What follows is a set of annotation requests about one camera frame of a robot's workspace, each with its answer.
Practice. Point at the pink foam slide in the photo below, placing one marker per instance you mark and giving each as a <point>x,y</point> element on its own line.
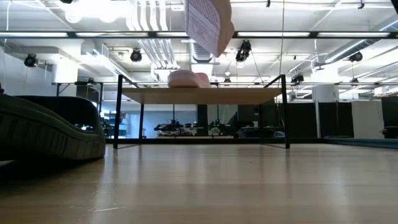
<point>205,25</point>
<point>183,80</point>

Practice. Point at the black foam slide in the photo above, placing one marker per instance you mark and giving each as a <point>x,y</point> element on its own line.
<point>46,137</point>

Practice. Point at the black ceiling spotlight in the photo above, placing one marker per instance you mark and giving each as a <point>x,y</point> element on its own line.
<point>30,60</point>
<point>136,55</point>
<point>356,57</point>
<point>297,78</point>
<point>243,51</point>

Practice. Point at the black overhead light bar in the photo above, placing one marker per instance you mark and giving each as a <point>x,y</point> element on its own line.
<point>152,34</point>

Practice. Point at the white room pillar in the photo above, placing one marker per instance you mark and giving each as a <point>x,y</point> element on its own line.
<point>326,109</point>

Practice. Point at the black frame wooden shelf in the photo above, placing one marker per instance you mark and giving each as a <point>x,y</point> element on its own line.
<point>202,96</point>

